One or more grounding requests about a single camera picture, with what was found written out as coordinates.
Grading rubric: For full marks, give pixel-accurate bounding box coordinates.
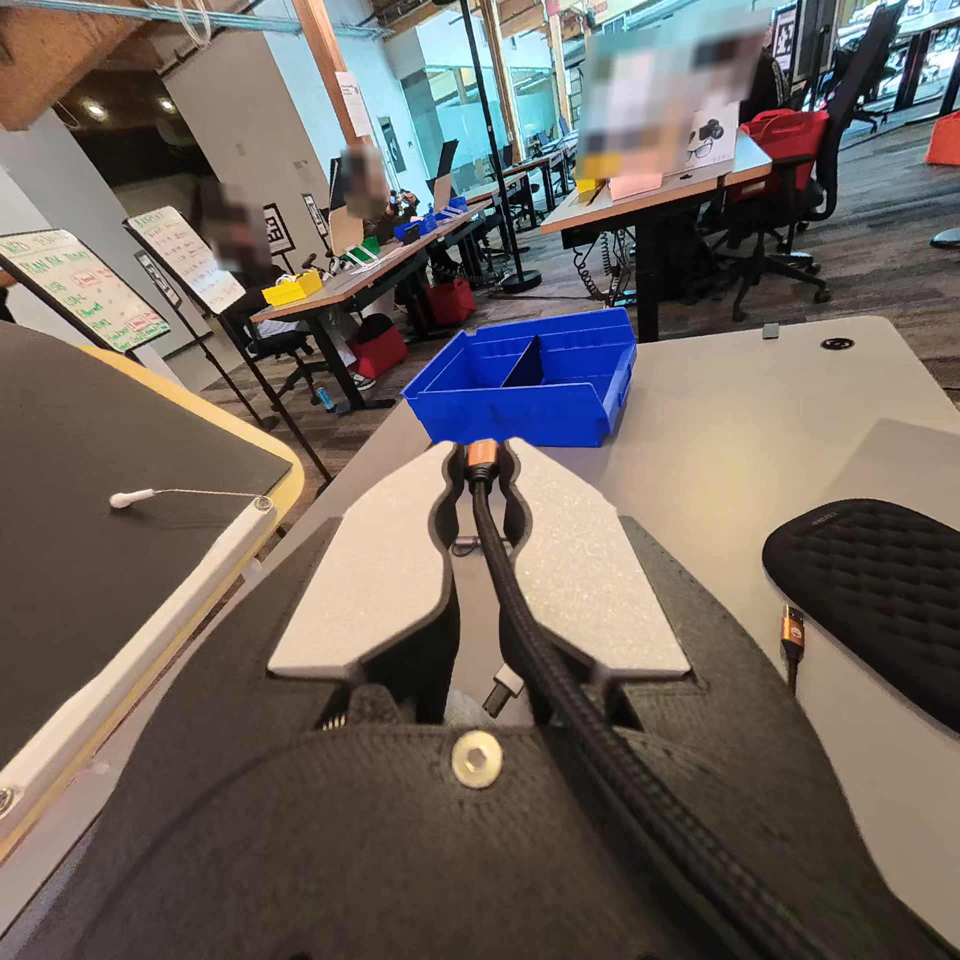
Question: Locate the wooden beam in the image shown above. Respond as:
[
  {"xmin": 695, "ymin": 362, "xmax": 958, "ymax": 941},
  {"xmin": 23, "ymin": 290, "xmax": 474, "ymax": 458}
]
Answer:
[{"xmin": 293, "ymin": 0, "xmax": 366, "ymax": 147}]

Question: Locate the dark cloth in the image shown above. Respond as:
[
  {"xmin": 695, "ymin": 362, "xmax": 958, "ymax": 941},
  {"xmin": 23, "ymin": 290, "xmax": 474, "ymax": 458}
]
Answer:
[{"xmin": 761, "ymin": 498, "xmax": 960, "ymax": 739}]

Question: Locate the red black office chair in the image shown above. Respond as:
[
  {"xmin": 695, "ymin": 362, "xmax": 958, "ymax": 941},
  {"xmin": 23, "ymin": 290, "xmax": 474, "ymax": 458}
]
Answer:
[{"xmin": 717, "ymin": 0, "xmax": 909, "ymax": 324}]

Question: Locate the white flip chart board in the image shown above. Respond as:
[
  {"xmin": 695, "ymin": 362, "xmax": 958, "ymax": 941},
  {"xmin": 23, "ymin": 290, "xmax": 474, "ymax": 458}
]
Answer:
[
  {"xmin": 123, "ymin": 204, "xmax": 334, "ymax": 484},
  {"xmin": 0, "ymin": 228, "xmax": 268, "ymax": 436}
]

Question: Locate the red storage crate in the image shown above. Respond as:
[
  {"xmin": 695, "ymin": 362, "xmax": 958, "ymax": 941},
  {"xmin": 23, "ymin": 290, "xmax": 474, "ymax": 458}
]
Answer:
[
  {"xmin": 426, "ymin": 275, "xmax": 480, "ymax": 328},
  {"xmin": 347, "ymin": 323, "xmax": 411, "ymax": 382}
]

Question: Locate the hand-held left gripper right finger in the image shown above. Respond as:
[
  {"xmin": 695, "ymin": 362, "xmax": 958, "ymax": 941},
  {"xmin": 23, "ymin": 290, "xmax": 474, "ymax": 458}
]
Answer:
[{"xmin": 498, "ymin": 440, "xmax": 691, "ymax": 709}]

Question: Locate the blue plastic bin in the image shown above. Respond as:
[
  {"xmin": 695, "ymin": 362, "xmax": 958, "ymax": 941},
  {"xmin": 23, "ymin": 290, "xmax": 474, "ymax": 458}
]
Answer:
[{"xmin": 401, "ymin": 308, "xmax": 640, "ymax": 450}]

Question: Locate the orange storage crate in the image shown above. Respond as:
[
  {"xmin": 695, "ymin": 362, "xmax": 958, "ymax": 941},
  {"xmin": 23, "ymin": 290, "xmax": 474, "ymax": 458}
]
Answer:
[{"xmin": 924, "ymin": 108, "xmax": 960, "ymax": 168}]

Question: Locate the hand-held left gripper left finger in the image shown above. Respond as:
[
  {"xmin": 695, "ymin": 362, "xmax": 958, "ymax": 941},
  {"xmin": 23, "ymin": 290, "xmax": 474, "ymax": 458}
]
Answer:
[{"xmin": 267, "ymin": 440, "xmax": 462, "ymax": 709}]

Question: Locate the black cable with orange plug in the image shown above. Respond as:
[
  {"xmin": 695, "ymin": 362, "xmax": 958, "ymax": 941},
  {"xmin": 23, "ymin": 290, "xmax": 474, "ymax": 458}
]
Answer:
[
  {"xmin": 776, "ymin": 603, "xmax": 813, "ymax": 702},
  {"xmin": 462, "ymin": 438, "xmax": 849, "ymax": 960}
]

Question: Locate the black round-base pole stand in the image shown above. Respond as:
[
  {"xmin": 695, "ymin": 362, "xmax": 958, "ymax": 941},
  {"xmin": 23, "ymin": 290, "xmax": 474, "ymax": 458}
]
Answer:
[{"xmin": 455, "ymin": 0, "xmax": 544, "ymax": 297}]

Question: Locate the small blue desk bin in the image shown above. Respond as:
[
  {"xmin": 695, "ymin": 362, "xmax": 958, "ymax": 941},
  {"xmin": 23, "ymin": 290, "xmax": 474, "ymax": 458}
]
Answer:
[{"xmin": 395, "ymin": 195, "xmax": 471, "ymax": 244}]

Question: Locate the background office desk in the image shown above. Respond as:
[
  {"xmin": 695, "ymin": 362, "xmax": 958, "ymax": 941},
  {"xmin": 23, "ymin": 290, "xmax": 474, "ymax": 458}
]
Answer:
[
  {"xmin": 251, "ymin": 188, "xmax": 522, "ymax": 415},
  {"xmin": 537, "ymin": 132, "xmax": 777, "ymax": 346}
]

